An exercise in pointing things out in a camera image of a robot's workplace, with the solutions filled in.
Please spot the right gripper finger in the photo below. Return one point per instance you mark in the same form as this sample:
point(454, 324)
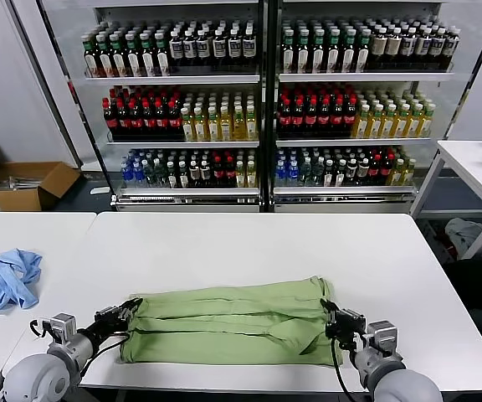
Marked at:
point(325, 309)
point(332, 309)

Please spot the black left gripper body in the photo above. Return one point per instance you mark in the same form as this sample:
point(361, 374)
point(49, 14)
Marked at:
point(109, 320)

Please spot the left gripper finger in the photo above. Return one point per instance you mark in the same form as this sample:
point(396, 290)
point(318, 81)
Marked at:
point(131, 302)
point(134, 310)

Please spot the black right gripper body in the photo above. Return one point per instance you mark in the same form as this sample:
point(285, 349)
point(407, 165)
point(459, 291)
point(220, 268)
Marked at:
point(345, 326)

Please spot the light green printed polo shirt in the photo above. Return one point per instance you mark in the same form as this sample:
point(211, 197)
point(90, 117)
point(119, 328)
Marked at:
point(224, 322)

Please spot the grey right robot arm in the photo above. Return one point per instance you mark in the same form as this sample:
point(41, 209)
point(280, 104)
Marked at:
point(408, 385)

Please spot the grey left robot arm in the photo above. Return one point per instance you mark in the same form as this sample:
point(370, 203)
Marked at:
point(36, 377)

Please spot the pile of mixed clothes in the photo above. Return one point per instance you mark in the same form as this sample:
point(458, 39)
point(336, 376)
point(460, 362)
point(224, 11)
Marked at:
point(465, 229)

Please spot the light blue crumpled shirt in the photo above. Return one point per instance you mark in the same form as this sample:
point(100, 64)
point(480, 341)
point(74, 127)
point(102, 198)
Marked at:
point(11, 276)

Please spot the small white flat object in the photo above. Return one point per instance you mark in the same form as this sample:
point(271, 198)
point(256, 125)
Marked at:
point(100, 190)

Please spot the small blue water bottle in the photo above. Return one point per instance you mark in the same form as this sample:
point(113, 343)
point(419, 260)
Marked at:
point(138, 176)
point(126, 176)
point(293, 173)
point(281, 173)

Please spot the small clear green bottle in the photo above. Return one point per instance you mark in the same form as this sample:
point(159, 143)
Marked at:
point(305, 173)
point(160, 176)
point(149, 176)
point(317, 173)

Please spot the small dark drink bottle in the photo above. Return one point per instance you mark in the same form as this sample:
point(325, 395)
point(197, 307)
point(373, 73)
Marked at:
point(363, 169)
point(194, 173)
point(205, 173)
point(172, 176)
point(340, 173)
point(352, 171)
point(329, 173)
point(183, 176)

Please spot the open brown cardboard box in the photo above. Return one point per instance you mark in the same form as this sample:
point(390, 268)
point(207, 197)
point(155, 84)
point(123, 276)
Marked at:
point(59, 180)

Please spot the small cola bottle red cap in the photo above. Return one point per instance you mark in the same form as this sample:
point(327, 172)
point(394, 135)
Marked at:
point(229, 173)
point(374, 171)
point(218, 173)
point(386, 171)

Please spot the small yellow juice bottle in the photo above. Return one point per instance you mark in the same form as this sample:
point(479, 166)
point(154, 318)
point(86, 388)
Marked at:
point(408, 172)
point(397, 172)
point(240, 176)
point(251, 176)

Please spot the grey metal parts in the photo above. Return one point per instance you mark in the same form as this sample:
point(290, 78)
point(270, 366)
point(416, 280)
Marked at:
point(23, 183)

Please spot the white side table with legs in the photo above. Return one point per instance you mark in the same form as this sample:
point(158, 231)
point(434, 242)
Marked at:
point(467, 161)

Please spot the black-framed glass fridge door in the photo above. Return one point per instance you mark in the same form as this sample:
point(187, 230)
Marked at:
point(88, 96)
point(454, 96)

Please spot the drink bottle shelf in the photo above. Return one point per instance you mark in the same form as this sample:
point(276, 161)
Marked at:
point(174, 78)

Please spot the metal shelf with bottles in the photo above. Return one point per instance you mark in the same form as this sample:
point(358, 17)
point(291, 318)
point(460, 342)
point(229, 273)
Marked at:
point(366, 77)

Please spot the dark tea bottle green cap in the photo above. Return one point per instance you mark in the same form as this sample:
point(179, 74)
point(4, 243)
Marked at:
point(90, 63)
point(364, 54)
point(319, 54)
point(162, 63)
point(119, 63)
point(105, 63)
point(334, 54)
point(288, 54)
point(148, 63)
point(303, 54)
point(349, 54)
point(134, 63)

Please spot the dark bottle navy label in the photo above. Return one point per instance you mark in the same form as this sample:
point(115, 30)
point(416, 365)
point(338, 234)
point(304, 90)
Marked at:
point(234, 47)
point(203, 48)
point(220, 47)
point(408, 45)
point(249, 46)
point(423, 45)
point(452, 45)
point(176, 49)
point(438, 45)
point(190, 48)

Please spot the dark bottle beige label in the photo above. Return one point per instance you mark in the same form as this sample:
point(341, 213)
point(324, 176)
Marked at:
point(393, 45)
point(378, 46)

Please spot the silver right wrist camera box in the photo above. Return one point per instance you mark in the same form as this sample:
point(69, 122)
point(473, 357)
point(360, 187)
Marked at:
point(384, 333)

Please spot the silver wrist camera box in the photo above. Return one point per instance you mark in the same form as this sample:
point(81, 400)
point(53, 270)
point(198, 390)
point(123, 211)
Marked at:
point(384, 333)
point(63, 326)

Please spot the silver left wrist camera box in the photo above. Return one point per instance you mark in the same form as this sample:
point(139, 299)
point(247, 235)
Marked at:
point(63, 326)

